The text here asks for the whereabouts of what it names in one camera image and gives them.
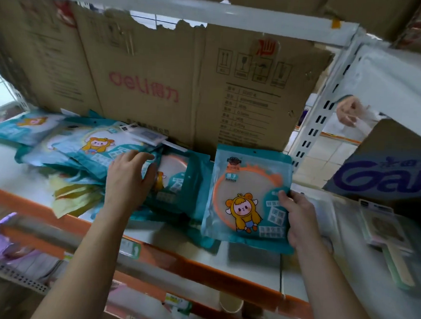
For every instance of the person's right hand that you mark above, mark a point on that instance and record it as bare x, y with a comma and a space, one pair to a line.
304, 225

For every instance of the person's left hand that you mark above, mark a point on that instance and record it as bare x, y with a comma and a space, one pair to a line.
127, 184

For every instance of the cream packaged hand mirror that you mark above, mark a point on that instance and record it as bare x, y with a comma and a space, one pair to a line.
322, 212

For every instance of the messy pile of teal packets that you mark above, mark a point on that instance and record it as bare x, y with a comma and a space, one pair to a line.
71, 148

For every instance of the teal packet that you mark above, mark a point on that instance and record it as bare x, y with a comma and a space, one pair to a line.
245, 174

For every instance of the beige hand mirror brown print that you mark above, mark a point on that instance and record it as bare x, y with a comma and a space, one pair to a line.
385, 227

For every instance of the white metal shelf orange trim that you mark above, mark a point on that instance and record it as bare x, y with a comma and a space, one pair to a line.
1, 164
381, 83

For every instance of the person's right forearm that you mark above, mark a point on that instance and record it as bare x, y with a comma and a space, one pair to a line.
333, 303

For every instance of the person's left forearm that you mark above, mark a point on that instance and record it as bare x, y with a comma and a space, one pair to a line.
80, 270

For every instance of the yellow white price label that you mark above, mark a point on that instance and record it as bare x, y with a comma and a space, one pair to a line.
129, 249

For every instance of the cardboard sheet blue lettering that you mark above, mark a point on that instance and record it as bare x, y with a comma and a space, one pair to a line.
385, 177

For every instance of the brown plastic cup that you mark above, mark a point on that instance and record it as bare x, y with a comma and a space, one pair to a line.
252, 310

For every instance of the beige paper cup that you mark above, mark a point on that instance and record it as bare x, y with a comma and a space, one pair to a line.
231, 303

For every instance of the brown cardboard sheet red print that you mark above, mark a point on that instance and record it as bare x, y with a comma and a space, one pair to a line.
166, 71

